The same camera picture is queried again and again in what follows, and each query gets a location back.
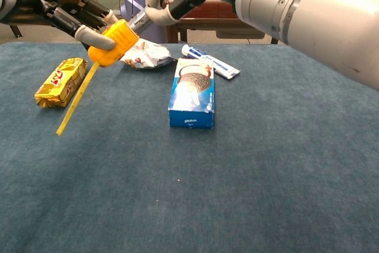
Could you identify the dark table leg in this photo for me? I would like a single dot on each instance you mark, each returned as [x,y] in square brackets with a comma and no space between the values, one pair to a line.
[16,32]

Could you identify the crumpled white snack bag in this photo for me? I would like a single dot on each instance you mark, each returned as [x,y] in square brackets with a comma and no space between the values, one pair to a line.
[151,54]

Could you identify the yellow snack package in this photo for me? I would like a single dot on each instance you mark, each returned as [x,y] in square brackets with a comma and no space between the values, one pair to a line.
[59,84]

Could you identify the yellow tape measure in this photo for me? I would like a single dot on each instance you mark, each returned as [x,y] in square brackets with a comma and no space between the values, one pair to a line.
[118,42]

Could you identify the blue cookie box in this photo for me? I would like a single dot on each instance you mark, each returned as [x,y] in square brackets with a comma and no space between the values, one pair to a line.
[192,99]

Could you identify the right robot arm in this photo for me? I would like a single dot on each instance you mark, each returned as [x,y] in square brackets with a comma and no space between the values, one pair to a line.
[311,7]

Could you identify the white blue toothpaste tube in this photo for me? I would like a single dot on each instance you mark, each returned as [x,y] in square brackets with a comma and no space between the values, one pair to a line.
[225,69]

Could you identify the purple robot base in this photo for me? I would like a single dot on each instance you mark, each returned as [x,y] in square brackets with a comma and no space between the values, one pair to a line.
[128,2]

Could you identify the wooden mahjong table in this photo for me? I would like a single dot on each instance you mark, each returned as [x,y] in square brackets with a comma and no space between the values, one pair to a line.
[207,29]

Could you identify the blue carpet table cover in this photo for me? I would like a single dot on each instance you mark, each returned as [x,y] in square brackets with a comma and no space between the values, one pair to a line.
[237,176]

